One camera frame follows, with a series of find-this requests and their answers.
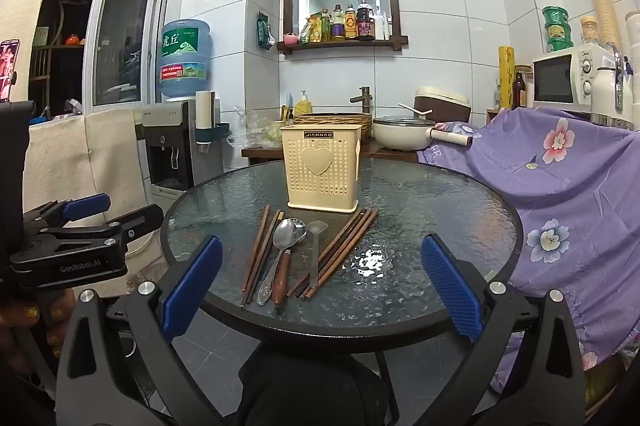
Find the wooden framed mirror shelf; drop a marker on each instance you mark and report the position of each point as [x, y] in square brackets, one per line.
[395, 6]

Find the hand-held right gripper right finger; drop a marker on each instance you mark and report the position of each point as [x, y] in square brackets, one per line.
[452, 291]

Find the jar with yellow lid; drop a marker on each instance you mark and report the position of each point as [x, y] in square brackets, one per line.
[589, 31]

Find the yellow soap dispenser bottle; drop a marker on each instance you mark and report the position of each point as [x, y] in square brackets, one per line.
[302, 105]

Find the bronze faucet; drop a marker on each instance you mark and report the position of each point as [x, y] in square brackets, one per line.
[361, 98]

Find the white kettle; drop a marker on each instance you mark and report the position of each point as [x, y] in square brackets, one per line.
[607, 96]

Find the amber sauce bottle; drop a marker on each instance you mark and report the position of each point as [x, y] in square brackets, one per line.
[338, 26]

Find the cream perforated utensil holder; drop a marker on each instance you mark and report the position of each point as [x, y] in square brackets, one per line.
[320, 186]

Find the brown glass bottle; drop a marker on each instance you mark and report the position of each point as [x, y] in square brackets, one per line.
[520, 93]

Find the pink bowl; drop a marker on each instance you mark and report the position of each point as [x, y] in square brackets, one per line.
[290, 39]

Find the person's left hand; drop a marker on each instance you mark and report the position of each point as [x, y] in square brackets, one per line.
[26, 312]

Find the brown label sauce bottle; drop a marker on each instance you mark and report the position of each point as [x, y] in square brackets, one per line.
[351, 25]

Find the wooden side table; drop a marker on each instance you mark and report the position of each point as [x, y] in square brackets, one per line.
[260, 152]

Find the white ladle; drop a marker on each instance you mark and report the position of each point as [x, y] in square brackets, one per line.
[415, 108]

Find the person's dark trouser leg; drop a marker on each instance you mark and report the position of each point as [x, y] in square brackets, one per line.
[300, 396]

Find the brown white rice cooker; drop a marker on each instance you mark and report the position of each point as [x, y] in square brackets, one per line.
[445, 106]

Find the grey plastic spoon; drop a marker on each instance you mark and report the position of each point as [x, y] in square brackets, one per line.
[313, 266]

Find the smartphone on mount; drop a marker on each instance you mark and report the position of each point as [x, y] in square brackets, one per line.
[7, 68]

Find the yellow film roll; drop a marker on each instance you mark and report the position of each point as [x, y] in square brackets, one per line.
[506, 78]

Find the wicker basket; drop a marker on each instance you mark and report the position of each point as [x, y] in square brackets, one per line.
[330, 118]

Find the green packet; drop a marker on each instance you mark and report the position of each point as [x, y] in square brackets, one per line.
[265, 33]

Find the green instant noodle cups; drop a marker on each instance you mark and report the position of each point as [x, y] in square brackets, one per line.
[556, 28]

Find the grey water dispenser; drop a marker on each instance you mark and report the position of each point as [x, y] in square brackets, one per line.
[165, 141]

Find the white microwave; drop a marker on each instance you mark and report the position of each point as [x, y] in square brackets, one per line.
[590, 71]

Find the dark soy sauce bottle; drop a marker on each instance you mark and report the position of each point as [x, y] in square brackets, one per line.
[365, 23]

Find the orange teapot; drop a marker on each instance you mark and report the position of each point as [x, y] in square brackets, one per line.
[73, 40]

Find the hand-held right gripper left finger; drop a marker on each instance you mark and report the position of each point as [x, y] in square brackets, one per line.
[192, 286]

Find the blue water jug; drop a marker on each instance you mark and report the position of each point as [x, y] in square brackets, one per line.
[185, 56]

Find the green oil bottle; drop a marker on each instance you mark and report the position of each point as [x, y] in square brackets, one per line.
[326, 28]

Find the white pan with lid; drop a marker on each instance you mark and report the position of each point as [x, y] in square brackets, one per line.
[400, 138]

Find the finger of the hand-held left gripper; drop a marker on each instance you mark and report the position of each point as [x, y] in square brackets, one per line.
[87, 206]
[145, 220]

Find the white paper cup tube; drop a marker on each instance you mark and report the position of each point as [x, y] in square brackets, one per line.
[205, 108]

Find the yellow seasoning packet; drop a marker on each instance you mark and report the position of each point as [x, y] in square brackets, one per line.
[314, 28]

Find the clear plastic bag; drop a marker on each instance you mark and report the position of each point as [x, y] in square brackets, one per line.
[260, 133]

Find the bundle of reddish chopsticks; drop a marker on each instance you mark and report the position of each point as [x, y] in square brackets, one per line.
[340, 251]

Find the purple floral cloth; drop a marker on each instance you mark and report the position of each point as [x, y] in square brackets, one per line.
[575, 186]

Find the beige draped cloth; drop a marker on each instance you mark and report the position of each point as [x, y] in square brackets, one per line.
[85, 161]

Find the white squeeze bottle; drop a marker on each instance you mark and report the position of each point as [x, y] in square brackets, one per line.
[380, 26]

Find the teal cup holder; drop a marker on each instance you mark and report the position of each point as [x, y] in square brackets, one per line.
[215, 133]

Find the sliding window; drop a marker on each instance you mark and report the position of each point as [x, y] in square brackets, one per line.
[125, 41]

